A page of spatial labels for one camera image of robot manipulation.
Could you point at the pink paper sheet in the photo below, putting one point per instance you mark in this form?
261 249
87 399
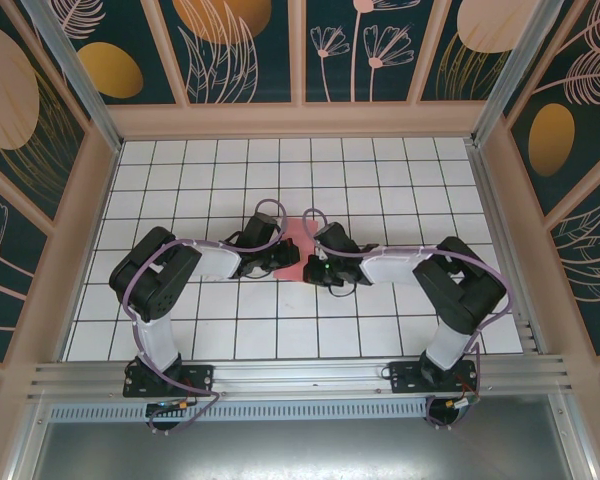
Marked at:
296 231

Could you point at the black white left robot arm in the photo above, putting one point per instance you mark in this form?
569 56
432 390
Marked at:
155 345

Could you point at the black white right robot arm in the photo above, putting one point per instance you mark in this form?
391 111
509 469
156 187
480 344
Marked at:
450 340

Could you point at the small controller board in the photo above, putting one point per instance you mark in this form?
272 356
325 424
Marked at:
462 404
172 406

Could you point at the aluminium mounting rail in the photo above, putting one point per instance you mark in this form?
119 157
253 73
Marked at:
300 375

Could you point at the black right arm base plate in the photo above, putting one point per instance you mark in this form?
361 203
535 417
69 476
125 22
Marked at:
405 380

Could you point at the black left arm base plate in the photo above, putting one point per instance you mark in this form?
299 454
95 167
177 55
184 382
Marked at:
200 375

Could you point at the aluminium side rail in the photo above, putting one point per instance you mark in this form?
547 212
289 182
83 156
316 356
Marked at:
503 250

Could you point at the dark floral wall panel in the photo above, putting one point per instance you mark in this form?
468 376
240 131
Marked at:
360 50
590 260
130 30
5 260
230 50
570 100
20 100
470 50

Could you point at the aluminium frame post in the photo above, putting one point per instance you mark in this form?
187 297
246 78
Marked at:
80 85
515 75

